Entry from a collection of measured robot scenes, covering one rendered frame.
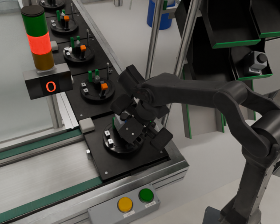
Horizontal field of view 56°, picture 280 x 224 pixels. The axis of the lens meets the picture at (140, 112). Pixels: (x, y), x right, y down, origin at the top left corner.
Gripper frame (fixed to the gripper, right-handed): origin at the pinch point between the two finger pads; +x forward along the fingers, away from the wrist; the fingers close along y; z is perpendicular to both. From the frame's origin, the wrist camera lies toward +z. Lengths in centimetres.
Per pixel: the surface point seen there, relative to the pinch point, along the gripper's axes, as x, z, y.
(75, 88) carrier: 24.3, -6.3, -32.6
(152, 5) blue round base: 34, -81, -49
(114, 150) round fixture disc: 13.3, 5.1, -2.3
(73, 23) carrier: 34, -36, -66
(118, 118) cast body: 5.4, -0.5, -7.4
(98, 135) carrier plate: 17.5, 3.9, -10.4
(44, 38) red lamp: -17.9, 7.1, -28.6
